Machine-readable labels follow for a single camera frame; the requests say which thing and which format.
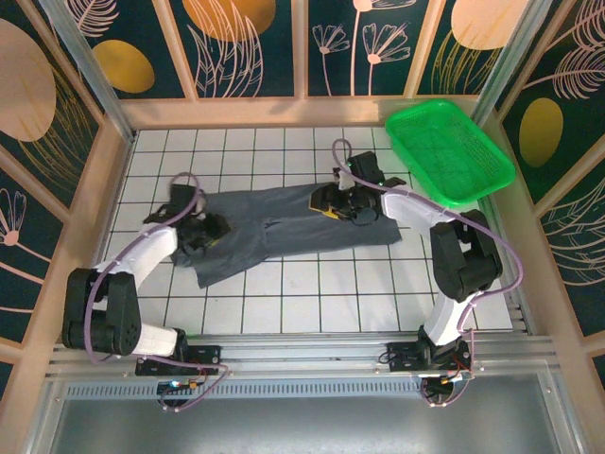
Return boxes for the green plastic basket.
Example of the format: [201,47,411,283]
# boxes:
[384,98,517,212]

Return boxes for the small circuit board with wires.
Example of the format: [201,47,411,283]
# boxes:
[422,369,475,385]

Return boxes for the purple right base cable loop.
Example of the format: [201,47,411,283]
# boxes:
[419,328,478,410]

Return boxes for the aluminium frame post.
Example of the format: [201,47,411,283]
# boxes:
[464,0,555,129]
[38,0,137,144]

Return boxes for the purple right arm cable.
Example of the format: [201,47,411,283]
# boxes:
[330,137,527,333]

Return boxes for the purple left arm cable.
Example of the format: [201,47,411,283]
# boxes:
[84,171,207,365]

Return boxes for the small circuit board with LED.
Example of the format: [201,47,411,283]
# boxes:
[158,379,202,394]

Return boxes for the aluminium mounting rail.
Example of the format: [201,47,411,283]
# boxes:
[45,333,560,377]

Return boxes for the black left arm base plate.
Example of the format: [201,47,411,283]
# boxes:
[135,344,223,377]

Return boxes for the grey t-shirt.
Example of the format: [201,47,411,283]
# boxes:
[171,182,404,290]

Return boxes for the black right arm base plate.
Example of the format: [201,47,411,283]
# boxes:
[385,339,474,375]

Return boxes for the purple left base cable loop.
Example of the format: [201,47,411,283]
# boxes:
[158,361,233,413]

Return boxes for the slotted grey cable duct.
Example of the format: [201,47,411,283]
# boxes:
[64,381,426,399]

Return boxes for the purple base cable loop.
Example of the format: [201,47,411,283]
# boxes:
[419,328,478,410]
[158,361,233,413]

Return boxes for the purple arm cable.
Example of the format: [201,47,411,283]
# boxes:
[84,171,207,365]
[330,137,527,333]

